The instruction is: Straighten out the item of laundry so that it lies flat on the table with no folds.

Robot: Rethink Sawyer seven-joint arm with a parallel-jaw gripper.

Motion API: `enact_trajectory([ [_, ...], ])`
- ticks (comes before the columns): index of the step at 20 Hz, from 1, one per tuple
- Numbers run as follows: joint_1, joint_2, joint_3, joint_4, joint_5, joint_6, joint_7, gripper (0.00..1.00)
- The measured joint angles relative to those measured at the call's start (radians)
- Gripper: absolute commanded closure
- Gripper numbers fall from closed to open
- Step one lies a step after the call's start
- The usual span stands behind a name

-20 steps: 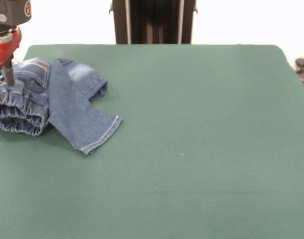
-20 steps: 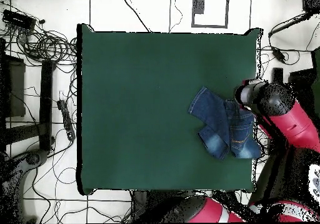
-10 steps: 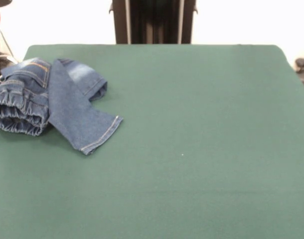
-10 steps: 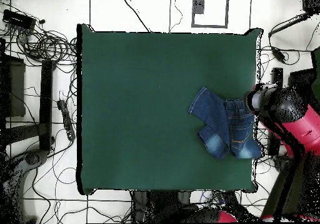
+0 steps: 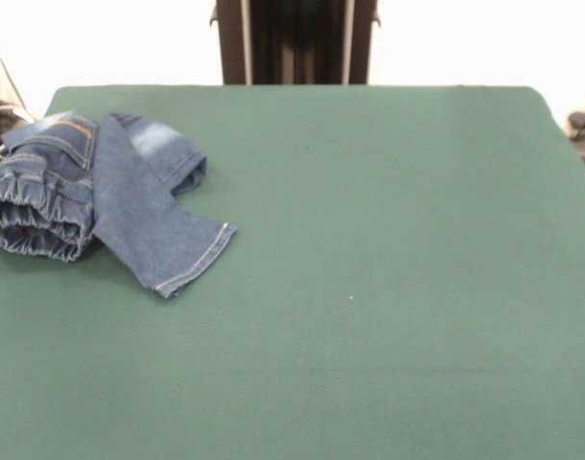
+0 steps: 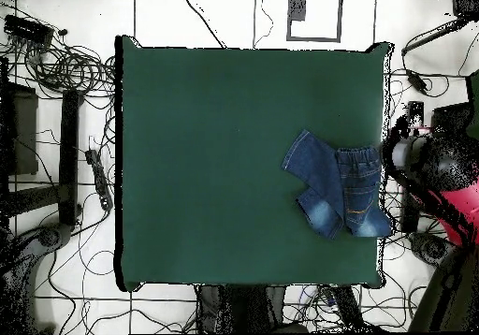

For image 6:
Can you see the blue denim jeans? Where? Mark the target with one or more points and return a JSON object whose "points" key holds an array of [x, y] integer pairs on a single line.
{"points": [[322, 177]]}

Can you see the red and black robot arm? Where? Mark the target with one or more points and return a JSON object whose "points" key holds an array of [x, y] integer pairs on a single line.
{"points": [[449, 170]]}

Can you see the dark green table cloth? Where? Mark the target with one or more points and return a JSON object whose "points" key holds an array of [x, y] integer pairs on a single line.
{"points": [[179, 125]]}

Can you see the black power strip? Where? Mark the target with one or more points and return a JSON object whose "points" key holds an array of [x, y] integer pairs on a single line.
{"points": [[99, 179], [346, 305]]}

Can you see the grey floor socket plate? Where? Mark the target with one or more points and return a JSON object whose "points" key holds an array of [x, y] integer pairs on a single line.
{"points": [[298, 10]]}

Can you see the grey stand leg round foot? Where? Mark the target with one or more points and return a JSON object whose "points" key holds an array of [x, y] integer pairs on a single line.
{"points": [[426, 245], [48, 235]]}

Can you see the black power adapter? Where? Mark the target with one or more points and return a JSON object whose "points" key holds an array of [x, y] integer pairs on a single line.
{"points": [[417, 81]]}

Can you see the black hub box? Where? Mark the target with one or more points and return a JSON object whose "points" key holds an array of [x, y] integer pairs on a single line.
{"points": [[28, 30]]}

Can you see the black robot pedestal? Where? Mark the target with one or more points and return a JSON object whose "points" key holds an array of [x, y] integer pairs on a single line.
{"points": [[239, 308]]}

